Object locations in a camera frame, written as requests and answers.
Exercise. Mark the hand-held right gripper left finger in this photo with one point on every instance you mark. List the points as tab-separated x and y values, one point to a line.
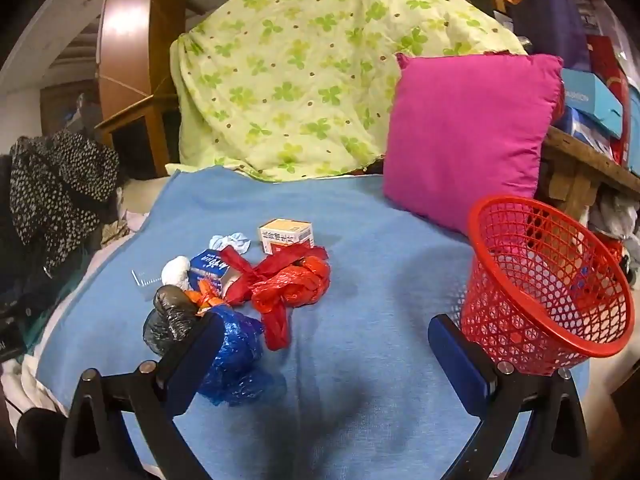
200	355

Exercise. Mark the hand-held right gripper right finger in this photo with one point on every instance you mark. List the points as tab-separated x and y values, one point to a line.
457	360

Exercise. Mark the blue plastic bag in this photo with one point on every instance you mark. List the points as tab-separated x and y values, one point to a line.
240	350

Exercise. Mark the black plastic bag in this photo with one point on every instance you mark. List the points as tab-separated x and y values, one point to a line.
170	315

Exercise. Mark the red mesh basket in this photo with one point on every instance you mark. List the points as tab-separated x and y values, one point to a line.
500	330

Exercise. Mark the orange wrapper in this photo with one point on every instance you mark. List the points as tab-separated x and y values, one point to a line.
207	300

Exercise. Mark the white paper wad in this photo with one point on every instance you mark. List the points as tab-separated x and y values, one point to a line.
175	272

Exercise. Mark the blue and white carton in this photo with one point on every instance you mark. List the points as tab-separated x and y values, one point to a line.
210	265

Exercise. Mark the small clear plastic piece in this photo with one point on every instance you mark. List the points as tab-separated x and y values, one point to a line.
141	278

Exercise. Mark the red plastic bag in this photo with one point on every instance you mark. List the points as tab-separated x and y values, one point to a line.
290	285

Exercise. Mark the white blue tissue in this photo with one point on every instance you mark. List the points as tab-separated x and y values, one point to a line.
235	242

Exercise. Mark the orange and white box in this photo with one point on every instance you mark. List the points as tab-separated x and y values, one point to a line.
285	237

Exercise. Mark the blue blanket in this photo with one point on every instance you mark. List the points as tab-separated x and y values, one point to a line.
375	285

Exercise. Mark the pink pillow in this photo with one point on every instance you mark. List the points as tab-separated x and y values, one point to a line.
465	145

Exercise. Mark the grey white plastic bag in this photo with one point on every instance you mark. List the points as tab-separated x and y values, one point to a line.
617	215

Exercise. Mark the black white spotted garment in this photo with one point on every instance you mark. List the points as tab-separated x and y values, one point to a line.
60	185

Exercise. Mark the wooden table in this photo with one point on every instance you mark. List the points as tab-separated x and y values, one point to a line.
575	152

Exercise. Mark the blue white package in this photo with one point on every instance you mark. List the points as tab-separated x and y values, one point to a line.
582	132

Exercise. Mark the green clover print quilt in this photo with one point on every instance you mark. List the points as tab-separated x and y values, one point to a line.
300	85

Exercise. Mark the brown wooden cabinet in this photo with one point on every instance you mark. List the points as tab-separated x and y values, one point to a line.
55	105

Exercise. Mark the flat blue box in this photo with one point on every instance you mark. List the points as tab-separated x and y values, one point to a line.
590	95

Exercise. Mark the red box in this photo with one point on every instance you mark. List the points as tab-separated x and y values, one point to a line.
607	60

